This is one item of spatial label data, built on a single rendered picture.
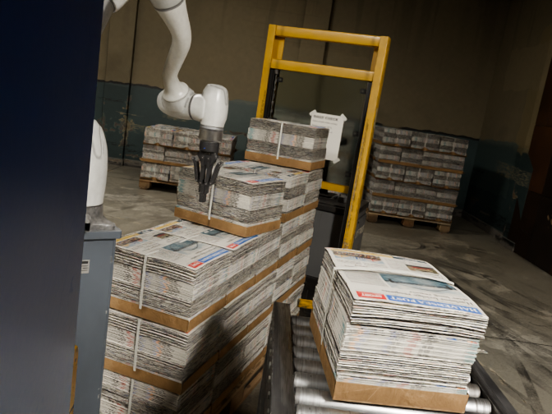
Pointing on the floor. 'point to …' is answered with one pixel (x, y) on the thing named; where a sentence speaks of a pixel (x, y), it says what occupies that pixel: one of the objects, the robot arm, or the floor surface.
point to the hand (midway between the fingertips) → (203, 193)
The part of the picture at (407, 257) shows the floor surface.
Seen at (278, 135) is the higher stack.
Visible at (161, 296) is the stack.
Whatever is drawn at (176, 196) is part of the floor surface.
